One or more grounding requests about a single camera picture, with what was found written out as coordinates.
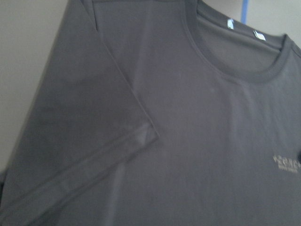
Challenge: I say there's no brown t-shirt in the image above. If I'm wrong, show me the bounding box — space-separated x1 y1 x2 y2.
0 0 301 226

